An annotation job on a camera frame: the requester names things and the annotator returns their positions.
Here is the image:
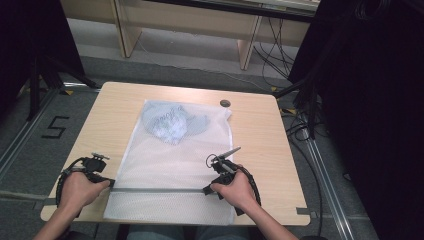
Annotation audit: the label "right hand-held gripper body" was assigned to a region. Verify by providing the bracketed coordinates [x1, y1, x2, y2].
[209, 146, 242, 186]

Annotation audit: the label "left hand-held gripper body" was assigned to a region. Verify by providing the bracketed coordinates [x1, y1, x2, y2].
[80, 152, 111, 184]

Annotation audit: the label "white mesh laundry bag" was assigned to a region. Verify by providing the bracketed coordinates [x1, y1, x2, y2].
[102, 99, 238, 226]

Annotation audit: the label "person's right hand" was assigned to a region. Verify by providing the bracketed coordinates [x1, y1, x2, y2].
[210, 163, 260, 213]

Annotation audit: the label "person's left hand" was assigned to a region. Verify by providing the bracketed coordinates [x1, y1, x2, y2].
[58, 171, 111, 218]

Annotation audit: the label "grey tape strip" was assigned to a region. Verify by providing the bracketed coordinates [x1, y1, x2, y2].
[295, 206, 318, 220]
[32, 197, 57, 211]

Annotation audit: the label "light blue printed garment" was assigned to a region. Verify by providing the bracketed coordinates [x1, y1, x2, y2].
[141, 101, 212, 146]

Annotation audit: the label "black tripod stand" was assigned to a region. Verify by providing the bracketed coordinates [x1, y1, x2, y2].
[273, 59, 323, 141]
[25, 54, 102, 122]

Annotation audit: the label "black curtain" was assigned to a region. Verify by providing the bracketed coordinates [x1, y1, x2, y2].
[287, 0, 424, 240]
[0, 0, 87, 113]

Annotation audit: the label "light wooden desk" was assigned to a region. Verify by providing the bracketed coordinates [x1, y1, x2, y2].
[60, 0, 322, 71]

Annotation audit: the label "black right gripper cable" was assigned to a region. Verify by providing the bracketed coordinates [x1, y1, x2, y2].
[234, 165, 263, 208]

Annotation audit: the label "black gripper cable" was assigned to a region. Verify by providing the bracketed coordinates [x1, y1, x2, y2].
[234, 165, 263, 208]
[54, 156, 88, 208]

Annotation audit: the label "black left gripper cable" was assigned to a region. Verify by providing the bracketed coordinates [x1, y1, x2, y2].
[54, 156, 88, 208]

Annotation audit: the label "metal floor rail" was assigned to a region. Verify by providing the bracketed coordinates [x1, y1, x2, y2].
[0, 87, 62, 182]
[300, 125, 350, 240]

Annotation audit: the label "bundle of black floor cables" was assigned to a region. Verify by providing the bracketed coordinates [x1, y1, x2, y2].
[279, 105, 326, 238]

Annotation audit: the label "hanging black cables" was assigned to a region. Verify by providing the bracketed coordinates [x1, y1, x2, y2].
[252, 16, 298, 81]

